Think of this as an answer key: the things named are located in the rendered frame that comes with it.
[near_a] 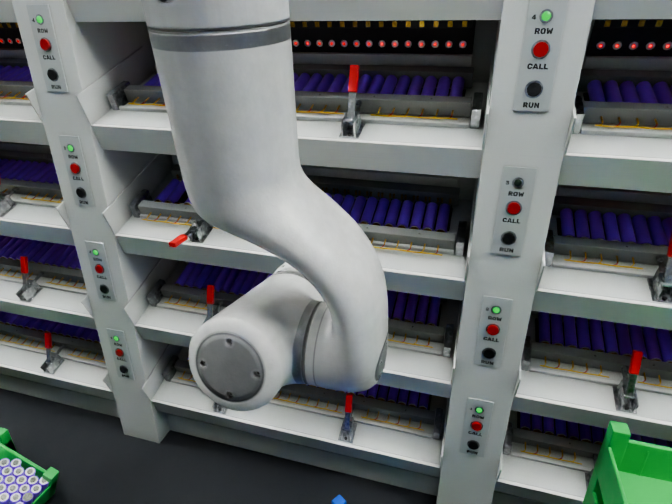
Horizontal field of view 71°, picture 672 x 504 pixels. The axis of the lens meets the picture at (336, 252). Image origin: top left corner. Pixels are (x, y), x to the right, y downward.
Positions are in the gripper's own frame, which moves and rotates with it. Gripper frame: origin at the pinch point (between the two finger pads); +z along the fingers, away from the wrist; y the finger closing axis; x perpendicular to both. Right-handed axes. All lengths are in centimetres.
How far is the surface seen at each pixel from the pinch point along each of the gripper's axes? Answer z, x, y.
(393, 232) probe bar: 9.4, 3.5, 6.3
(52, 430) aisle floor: 11, -52, -68
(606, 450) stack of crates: -5.2, -17.4, 36.9
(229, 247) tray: 5.9, -1.3, -20.2
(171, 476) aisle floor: 8, -53, -35
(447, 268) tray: 7.2, -0.5, 15.2
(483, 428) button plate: 10.0, -27.8, 23.9
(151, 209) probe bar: 9.2, 2.8, -37.5
